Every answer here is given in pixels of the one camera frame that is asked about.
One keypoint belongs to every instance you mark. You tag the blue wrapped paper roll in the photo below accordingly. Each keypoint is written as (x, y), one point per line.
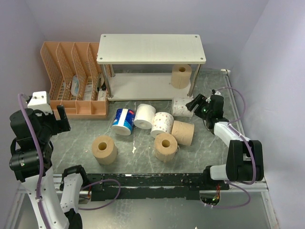
(123, 122)

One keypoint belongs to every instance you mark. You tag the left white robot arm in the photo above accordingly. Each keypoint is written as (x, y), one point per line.
(30, 161)

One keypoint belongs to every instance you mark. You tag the orange plastic file organizer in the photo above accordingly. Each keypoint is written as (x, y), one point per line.
(62, 61)

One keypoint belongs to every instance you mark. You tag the white wall plug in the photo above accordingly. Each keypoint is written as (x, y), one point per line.
(225, 71)

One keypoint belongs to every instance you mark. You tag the white two-tier metal shelf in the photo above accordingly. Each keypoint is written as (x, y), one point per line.
(147, 49)

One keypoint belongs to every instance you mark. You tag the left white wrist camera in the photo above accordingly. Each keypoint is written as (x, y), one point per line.
(40, 101)

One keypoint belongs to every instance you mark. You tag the aluminium frame rail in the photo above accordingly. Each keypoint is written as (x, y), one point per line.
(271, 215)

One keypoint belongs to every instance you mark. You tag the brown paper roll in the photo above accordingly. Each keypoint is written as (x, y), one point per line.
(183, 132)

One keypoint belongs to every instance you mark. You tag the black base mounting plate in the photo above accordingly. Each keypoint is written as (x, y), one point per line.
(141, 186)

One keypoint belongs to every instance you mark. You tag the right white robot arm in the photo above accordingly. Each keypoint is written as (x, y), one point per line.
(245, 156)

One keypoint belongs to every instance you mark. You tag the white floral roll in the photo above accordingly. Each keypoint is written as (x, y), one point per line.
(162, 123)
(179, 108)

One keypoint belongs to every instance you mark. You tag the plain white paper roll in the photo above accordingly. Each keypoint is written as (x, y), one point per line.
(144, 116)

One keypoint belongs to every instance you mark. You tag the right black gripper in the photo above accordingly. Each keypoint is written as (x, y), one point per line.
(200, 98)

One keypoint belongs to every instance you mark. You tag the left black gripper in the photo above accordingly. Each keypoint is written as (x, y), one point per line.
(58, 125)

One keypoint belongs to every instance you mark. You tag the tissue pack in organizer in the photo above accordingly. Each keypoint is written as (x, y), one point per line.
(76, 86)

